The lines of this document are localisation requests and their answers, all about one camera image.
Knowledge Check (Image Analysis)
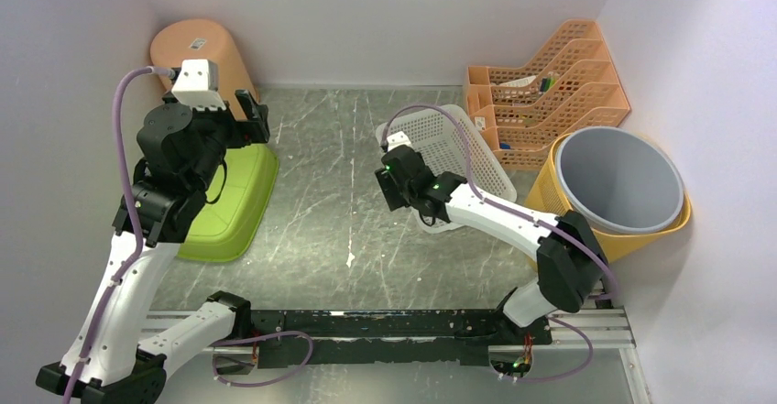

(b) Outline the white paper booklet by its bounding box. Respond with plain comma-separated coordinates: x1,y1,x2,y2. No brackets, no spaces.
499,75,537,88

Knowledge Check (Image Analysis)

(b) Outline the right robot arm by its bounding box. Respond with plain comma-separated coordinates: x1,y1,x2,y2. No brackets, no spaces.
375,146,608,344

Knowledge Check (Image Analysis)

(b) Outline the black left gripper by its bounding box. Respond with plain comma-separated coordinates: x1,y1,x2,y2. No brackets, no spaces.
164,88,270,192

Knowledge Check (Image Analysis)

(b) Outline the white perforated plastic basket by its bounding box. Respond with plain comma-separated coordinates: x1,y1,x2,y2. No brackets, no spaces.
376,105,531,242

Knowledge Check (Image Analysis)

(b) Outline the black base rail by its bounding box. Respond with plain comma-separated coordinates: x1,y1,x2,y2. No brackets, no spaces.
252,309,552,368

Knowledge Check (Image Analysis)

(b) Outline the grey plastic bin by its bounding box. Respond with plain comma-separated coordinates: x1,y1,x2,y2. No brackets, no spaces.
550,126,684,235

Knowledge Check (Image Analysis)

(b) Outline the orange plastic file organizer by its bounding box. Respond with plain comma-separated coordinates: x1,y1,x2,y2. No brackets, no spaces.
463,19,630,170

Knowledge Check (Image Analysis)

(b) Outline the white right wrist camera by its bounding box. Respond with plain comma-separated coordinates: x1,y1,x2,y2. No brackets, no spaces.
386,131,412,152

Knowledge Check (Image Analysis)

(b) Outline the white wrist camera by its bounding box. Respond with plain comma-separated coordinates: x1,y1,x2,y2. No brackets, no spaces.
171,59,227,111
386,131,412,152

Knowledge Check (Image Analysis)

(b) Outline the coloured marker set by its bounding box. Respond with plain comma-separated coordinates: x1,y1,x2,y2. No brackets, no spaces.
538,72,558,94

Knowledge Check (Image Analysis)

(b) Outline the green plastic tub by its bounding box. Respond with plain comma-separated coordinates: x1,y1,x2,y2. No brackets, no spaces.
178,144,279,263

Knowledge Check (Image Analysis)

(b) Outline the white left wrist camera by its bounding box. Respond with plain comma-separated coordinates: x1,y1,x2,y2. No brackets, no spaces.
171,59,227,111

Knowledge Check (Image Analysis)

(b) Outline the orange plastic bucket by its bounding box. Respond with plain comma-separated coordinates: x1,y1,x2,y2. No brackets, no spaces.
149,18,260,120

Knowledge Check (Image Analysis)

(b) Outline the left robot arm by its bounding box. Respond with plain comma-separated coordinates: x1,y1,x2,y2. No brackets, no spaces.
36,90,269,403

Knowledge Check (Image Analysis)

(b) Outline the aluminium frame rail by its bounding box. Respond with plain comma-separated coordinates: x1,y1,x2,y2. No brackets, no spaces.
139,310,636,354

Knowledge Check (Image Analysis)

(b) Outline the yellow mesh waste basket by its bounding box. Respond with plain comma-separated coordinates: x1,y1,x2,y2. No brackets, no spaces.
525,134,692,262

